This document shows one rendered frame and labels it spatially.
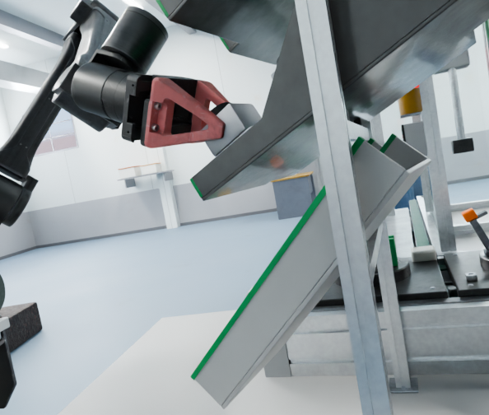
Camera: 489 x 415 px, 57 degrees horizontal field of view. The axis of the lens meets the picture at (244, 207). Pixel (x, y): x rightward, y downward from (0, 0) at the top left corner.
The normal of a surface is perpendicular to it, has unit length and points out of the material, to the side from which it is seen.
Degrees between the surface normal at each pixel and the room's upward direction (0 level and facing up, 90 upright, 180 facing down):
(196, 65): 90
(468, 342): 90
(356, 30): 90
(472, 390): 0
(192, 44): 90
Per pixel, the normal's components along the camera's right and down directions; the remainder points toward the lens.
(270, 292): -0.47, 0.16
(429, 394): -0.18, -0.98
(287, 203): -0.21, 0.12
